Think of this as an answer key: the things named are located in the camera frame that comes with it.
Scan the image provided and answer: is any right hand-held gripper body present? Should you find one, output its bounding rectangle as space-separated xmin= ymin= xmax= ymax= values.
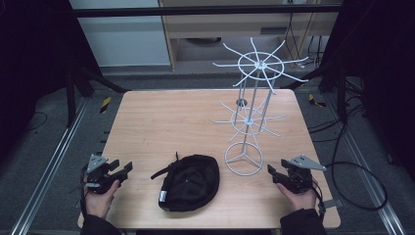
xmin=279 ymin=154 xmax=328 ymax=195

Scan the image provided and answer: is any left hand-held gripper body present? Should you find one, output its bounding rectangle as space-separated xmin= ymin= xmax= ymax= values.
xmin=83 ymin=154 xmax=121 ymax=196

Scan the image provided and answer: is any person's right hand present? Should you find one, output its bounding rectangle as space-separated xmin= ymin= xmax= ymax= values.
xmin=275 ymin=181 xmax=320 ymax=213

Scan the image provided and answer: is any person's left hand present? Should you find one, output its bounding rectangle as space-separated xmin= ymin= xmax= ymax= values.
xmin=83 ymin=179 xmax=121 ymax=220

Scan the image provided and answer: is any yellow black striped tape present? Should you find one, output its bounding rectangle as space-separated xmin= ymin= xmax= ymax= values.
xmin=99 ymin=96 xmax=113 ymax=115
xmin=307 ymin=93 xmax=328 ymax=109

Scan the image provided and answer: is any black cap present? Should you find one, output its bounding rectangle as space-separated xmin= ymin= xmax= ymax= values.
xmin=150 ymin=151 xmax=221 ymax=213

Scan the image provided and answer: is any black metal stand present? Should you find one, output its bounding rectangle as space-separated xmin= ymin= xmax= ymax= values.
xmin=64 ymin=64 xmax=132 ymax=129
xmin=280 ymin=62 xmax=349 ymax=125

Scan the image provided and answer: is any white cabinet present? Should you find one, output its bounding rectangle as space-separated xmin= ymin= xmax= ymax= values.
xmin=69 ymin=0 xmax=172 ymax=69

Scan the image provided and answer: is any dark curtain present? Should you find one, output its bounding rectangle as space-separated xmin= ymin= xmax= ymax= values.
xmin=321 ymin=0 xmax=415 ymax=182
xmin=0 ymin=0 xmax=102 ymax=165

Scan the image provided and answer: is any wooden shelf unit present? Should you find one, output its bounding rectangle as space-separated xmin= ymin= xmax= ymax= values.
xmin=158 ymin=0 xmax=345 ymax=71

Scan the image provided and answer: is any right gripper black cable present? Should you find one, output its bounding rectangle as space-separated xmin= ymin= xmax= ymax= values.
xmin=309 ymin=181 xmax=345 ymax=220

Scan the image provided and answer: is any aluminium floor rail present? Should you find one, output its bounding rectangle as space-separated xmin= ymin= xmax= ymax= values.
xmin=9 ymin=97 xmax=90 ymax=235
xmin=322 ymin=94 xmax=408 ymax=235

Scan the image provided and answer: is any white wire display rack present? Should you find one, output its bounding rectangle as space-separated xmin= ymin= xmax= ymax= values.
xmin=211 ymin=36 xmax=310 ymax=177

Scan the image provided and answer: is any thin black floor cable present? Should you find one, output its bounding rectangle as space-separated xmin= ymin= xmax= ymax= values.
xmin=23 ymin=111 xmax=49 ymax=133

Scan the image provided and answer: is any black looped floor cable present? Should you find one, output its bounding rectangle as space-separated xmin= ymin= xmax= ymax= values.
xmin=330 ymin=121 xmax=390 ymax=212

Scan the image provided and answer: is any bundle of hanging cables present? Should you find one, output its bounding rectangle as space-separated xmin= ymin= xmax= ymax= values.
xmin=284 ymin=12 xmax=329 ymax=71

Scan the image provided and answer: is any black horizontal frame bar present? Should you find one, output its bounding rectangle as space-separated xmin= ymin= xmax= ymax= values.
xmin=69 ymin=4 xmax=343 ymax=19

